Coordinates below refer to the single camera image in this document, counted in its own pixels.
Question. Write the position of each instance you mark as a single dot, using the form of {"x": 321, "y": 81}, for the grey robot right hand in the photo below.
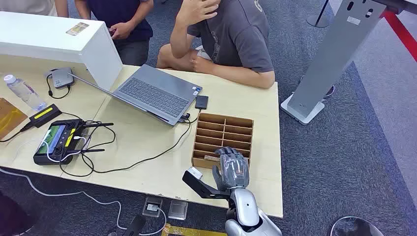
{"x": 234, "y": 172}

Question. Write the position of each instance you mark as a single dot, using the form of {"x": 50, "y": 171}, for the person's left hand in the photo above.
{"x": 202, "y": 65}

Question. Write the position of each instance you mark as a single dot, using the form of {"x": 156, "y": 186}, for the person's right hand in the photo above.
{"x": 195, "y": 9}

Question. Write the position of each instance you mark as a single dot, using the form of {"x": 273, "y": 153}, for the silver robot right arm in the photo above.
{"x": 245, "y": 206}

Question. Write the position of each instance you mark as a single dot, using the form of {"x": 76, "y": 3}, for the wooden slotted card holder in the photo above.
{"x": 224, "y": 130}

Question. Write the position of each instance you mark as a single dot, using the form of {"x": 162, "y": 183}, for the person in grey shirt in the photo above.
{"x": 238, "y": 39}

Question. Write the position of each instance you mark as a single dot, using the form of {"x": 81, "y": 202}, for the person in dark shirt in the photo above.
{"x": 130, "y": 19}

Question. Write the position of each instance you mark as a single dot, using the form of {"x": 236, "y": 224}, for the phone in person's hand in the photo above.
{"x": 112, "y": 32}

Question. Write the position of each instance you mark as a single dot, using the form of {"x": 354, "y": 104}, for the printed card on shelf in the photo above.
{"x": 77, "y": 28}

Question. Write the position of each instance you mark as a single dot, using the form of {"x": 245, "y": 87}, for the person in pale shirt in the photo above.
{"x": 26, "y": 6}

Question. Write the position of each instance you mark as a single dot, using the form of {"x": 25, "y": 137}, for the small black drive box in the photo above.
{"x": 201, "y": 102}

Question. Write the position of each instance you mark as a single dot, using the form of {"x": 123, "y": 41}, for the grey open laptop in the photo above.
{"x": 156, "y": 94}

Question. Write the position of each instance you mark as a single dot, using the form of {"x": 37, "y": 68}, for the silver floor socket cover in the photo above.
{"x": 178, "y": 209}

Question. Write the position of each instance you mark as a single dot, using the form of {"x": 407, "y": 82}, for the yellow floor plate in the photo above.
{"x": 192, "y": 232}

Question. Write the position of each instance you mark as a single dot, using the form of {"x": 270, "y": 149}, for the floor socket with plug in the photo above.
{"x": 152, "y": 207}

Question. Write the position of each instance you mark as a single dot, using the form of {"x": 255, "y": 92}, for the black object on floor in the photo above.
{"x": 134, "y": 226}

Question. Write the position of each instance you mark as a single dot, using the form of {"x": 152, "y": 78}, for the round dark base with rim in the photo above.
{"x": 355, "y": 228}

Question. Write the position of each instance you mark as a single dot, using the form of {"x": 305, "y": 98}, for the silver slanted floor stand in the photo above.
{"x": 335, "y": 52}

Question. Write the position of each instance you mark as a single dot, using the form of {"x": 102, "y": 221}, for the grey usb hub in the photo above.
{"x": 62, "y": 78}

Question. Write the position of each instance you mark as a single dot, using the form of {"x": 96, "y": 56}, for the white desk shelf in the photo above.
{"x": 39, "y": 35}

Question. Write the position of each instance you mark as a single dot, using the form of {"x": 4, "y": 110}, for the black power brick yellow label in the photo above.
{"x": 44, "y": 114}

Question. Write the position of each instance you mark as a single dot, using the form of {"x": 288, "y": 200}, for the black remote controller with screen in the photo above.
{"x": 62, "y": 153}

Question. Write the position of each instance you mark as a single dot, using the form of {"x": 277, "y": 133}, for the clear plastic water bottle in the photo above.
{"x": 24, "y": 92}

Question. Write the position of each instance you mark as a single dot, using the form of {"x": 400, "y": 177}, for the brown board with yellow film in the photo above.
{"x": 9, "y": 117}

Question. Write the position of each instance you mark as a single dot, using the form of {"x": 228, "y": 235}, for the dark bulky object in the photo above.
{"x": 13, "y": 215}

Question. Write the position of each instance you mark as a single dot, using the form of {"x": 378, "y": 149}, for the black camera bracket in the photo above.
{"x": 203, "y": 190}

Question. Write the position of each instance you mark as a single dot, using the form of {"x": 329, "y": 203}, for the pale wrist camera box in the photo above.
{"x": 195, "y": 172}

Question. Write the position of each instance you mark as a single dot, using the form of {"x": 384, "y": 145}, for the black stanchion post base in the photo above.
{"x": 317, "y": 21}

